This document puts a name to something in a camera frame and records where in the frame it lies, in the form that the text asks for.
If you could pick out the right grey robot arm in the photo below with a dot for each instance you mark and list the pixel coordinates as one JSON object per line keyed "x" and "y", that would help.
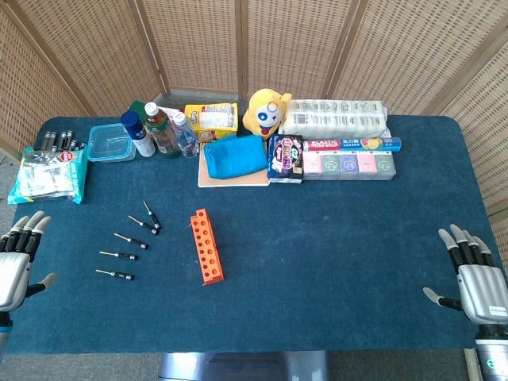
{"x": 494, "y": 353}

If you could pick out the pastel pocket tissue pack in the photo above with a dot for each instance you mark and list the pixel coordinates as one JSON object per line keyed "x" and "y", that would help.
{"x": 349, "y": 164}

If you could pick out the green label tea bottle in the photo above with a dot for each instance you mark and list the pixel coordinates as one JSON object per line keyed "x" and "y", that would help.
{"x": 160, "y": 131}

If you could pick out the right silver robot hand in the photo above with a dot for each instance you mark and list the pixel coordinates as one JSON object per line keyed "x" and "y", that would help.
{"x": 482, "y": 289}

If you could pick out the tan notebook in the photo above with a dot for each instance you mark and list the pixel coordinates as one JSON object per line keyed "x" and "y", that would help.
{"x": 234, "y": 182}

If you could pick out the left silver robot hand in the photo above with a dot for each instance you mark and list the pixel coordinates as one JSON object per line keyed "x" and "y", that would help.
{"x": 12, "y": 278}

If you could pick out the clear blue-lid food container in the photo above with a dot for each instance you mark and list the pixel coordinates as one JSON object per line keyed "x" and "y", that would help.
{"x": 110, "y": 143}

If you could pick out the white pink packet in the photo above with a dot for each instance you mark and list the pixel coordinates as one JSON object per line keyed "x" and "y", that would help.
{"x": 168, "y": 112}

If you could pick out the white tissue multipack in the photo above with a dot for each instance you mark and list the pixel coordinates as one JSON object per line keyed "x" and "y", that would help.
{"x": 333, "y": 119}

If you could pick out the dark purple pad package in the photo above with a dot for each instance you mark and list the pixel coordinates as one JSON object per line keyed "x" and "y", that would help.
{"x": 285, "y": 158}

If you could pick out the yellow plush toy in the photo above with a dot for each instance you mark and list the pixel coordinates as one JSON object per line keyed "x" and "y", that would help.
{"x": 265, "y": 115}

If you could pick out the clear water bottle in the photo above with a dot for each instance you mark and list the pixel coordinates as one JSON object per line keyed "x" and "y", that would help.
{"x": 185, "y": 137}

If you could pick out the orange tube rack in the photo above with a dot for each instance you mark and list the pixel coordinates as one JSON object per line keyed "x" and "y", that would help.
{"x": 207, "y": 248}

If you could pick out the blue and white bottle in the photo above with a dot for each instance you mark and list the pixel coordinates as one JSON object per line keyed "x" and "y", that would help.
{"x": 137, "y": 133}

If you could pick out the blue felt table mat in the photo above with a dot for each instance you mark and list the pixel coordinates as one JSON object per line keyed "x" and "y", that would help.
{"x": 297, "y": 258}

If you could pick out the teal wet wipes packet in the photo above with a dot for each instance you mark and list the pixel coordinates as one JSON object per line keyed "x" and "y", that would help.
{"x": 47, "y": 174}

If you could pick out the yellow snack box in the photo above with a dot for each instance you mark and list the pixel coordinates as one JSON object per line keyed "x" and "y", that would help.
{"x": 212, "y": 121}

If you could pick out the plastic food wrap box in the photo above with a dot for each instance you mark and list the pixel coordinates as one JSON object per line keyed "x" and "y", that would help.
{"x": 349, "y": 144}

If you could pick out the blue folded cloth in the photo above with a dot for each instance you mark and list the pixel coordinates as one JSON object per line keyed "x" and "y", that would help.
{"x": 235, "y": 155}

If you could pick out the woven rattan folding screen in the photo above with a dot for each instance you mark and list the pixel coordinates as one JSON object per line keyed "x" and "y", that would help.
{"x": 198, "y": 43}

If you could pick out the dark green packet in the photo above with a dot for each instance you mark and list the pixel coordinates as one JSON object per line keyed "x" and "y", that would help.
{"x": 137, "y": 107}

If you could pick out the black battery pack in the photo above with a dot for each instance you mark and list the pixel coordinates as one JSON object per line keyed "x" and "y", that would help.
{"x": 61, "y": 139}

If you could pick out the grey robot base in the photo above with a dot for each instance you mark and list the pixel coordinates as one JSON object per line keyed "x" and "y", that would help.
{"x": 242, "y": 367}

